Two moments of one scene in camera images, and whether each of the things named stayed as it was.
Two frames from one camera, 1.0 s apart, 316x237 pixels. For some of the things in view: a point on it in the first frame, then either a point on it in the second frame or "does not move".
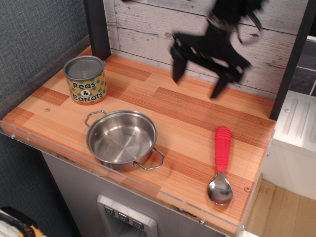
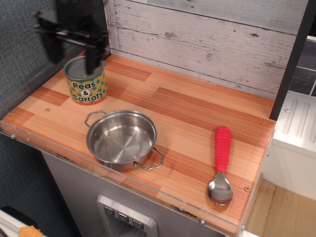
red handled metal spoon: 219,190 does not move
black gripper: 215,50 -> 82,21
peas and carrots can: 87,79 does not move
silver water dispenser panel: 118,219 does not move
